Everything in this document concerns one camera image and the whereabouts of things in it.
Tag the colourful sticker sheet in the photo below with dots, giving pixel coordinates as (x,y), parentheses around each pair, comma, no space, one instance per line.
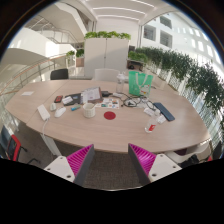
(107,104)

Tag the clear water bottle red label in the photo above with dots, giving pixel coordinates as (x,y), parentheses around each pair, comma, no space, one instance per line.
(151,125)

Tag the black chair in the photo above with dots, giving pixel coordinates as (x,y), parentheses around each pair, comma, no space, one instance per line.
(59,74)

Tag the white mug gold grid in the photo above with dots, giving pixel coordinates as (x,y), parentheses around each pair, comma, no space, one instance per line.
(89,110)

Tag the red chair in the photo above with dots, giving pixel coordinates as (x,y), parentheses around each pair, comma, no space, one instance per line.
(12,146)

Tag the dark blue keyboard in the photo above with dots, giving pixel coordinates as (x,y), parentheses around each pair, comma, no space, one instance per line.
(164,111)

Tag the clear drinking tumbler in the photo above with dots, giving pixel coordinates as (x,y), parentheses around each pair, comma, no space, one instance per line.
(120,85)

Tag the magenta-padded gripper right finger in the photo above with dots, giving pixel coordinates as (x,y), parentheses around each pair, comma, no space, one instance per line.
(160,166)

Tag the white chair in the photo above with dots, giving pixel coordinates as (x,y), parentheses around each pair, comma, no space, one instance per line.
(106,75)

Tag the white cabinet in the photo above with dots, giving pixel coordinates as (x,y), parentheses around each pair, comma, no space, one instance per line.
(106,60)

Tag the small white device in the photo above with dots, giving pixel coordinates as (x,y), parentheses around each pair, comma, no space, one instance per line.
(53,106)

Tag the white power strip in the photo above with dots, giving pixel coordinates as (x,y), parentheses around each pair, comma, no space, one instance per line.
(43,112)

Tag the green tote bag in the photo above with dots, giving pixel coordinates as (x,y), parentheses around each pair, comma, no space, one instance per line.
(139,84)

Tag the red and black phone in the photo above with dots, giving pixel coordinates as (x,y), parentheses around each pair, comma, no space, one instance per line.
(58,99)

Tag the flat round red coaster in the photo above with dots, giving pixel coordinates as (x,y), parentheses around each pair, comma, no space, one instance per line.
(109,115)

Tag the low green leafy plants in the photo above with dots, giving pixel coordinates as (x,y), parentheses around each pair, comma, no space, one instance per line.
(106,34)

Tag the clear plastic packet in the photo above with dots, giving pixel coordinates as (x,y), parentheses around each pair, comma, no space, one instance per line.
(161,119)

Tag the row of green hedge plants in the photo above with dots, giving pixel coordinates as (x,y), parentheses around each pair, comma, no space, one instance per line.
(186,66)

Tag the black power adapter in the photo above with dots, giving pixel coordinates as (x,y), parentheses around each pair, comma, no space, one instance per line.
(106,93)

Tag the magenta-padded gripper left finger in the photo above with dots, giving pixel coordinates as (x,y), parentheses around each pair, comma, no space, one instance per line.
(63,166)

